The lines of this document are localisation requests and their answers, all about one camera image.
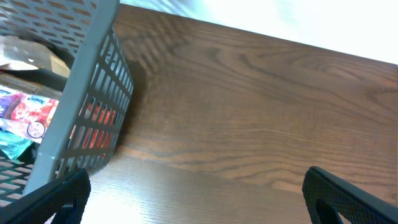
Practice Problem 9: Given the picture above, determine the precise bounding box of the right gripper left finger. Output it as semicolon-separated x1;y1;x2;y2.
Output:
1;169;91;223

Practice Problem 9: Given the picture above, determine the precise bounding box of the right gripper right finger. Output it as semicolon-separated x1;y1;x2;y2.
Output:
302;166;397;224

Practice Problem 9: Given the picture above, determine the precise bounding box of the grey plastic basket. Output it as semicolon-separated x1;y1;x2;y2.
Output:
1;0;134;207

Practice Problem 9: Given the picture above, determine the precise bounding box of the orange pasta package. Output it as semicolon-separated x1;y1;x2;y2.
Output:
70;101;123;149

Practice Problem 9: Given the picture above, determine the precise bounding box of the colourful tissue multipack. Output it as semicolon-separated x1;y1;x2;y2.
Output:
1;85;59;144

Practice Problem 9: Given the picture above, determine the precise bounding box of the beige paper pouch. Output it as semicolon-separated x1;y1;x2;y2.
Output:
1;35;70;78

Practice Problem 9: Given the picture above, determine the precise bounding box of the mint green wipes packet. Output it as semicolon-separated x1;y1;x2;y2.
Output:
1;130;33;160

